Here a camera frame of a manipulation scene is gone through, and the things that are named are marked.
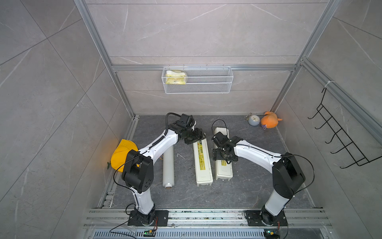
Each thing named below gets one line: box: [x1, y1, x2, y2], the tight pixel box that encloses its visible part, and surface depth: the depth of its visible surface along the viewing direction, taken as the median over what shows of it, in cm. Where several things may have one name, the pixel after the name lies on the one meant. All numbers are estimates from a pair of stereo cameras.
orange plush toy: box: [260, 111, 283, 129], surface depth 109 cm
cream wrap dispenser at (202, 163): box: [192, 137, 214, 187], surface depth 86 cm
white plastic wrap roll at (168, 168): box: [162, 145, 175, 189], surface depth 89 cm
